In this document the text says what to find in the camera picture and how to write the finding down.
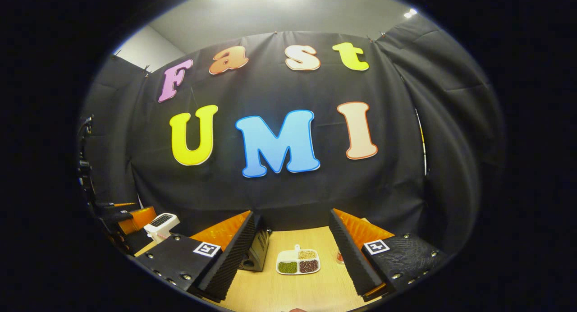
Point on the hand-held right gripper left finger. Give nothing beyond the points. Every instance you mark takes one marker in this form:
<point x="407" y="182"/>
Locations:
<point x="236" y="258"/>

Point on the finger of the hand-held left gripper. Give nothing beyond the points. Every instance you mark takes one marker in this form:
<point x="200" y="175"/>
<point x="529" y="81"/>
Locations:
<point x="115" y="213"/>

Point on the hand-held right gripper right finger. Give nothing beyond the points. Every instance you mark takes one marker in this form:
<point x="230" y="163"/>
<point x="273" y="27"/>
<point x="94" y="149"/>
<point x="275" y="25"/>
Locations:
<point x="349" y="258"/>

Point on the black electric oven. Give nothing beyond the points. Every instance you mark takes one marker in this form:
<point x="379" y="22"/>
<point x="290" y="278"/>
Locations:
<point x="258" y="251"/>

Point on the clear plastic bottle red label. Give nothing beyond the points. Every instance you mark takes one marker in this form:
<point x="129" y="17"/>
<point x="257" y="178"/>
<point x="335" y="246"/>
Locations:
<point x="339" y="257"/>

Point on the pile of red beans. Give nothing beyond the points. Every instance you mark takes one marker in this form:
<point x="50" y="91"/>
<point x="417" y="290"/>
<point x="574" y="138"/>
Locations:
<point x="309" y="266"/>

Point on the pile of yellow soybeans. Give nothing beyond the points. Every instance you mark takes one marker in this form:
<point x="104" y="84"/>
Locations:
<point x="307" y="254"/>

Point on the white toaster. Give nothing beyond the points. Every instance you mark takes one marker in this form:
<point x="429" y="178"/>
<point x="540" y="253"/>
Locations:
<point x="160" y="226"/>

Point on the pile of green mung beans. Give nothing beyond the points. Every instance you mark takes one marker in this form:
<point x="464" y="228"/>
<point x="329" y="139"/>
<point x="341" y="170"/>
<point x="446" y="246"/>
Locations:
<point x="287" y="267"/>

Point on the white divided plate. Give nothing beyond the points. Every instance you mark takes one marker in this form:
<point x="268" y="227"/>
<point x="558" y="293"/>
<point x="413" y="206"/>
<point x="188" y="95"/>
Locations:
<point x="288" y="256"/>

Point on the dark stand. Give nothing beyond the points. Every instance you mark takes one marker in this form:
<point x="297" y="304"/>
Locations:
<point x="84" y="167"/>

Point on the small ceiling light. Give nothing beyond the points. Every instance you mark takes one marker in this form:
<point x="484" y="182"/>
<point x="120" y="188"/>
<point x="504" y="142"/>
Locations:
<point x="410" y="13"/>

